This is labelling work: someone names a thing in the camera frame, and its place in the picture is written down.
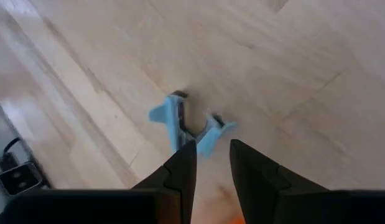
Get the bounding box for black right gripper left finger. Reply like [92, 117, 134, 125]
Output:
[0, 139, 198, 224]

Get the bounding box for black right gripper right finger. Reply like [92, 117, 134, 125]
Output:
[229, 139, 385, 224]

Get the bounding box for light blue staple remover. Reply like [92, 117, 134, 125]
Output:
[148, 90, 236, 159]

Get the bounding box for black camera box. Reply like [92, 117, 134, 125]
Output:
[0, 161, 44, 197]

